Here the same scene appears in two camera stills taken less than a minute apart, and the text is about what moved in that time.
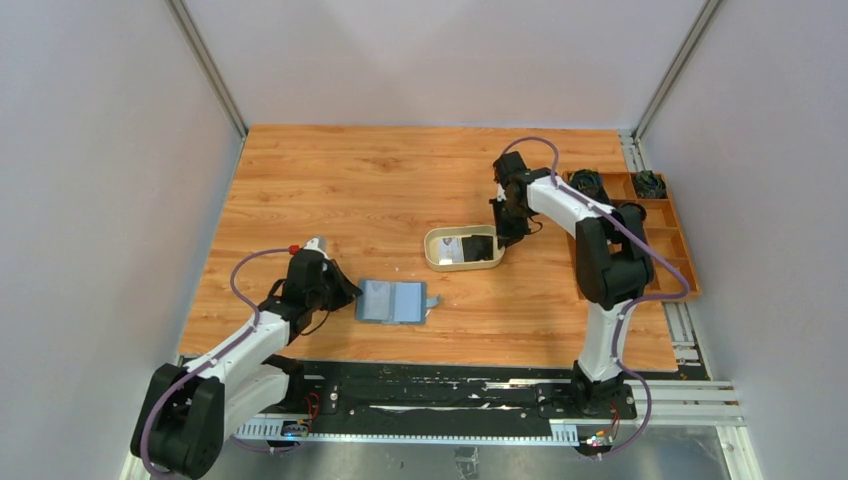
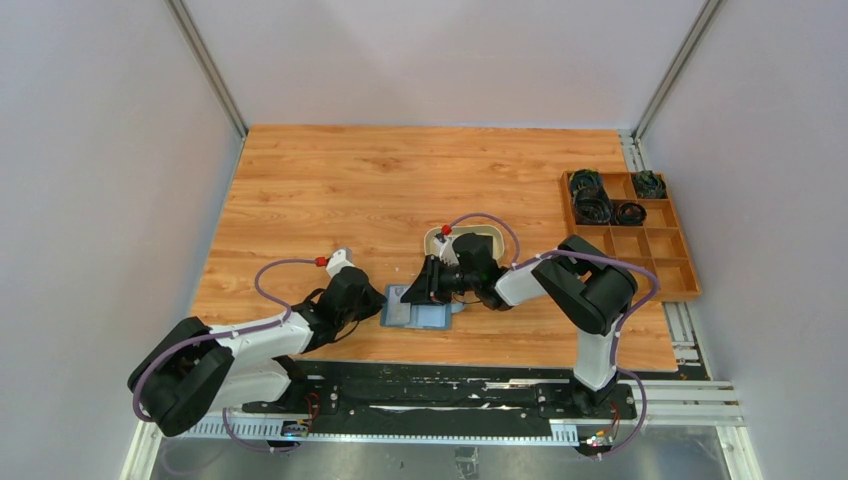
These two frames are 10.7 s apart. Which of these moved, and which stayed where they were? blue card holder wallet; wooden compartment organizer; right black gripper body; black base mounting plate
Moved: blue card holder wallet; right black gripper body
Stayed: wooden compartment organizer; black base mounting plate
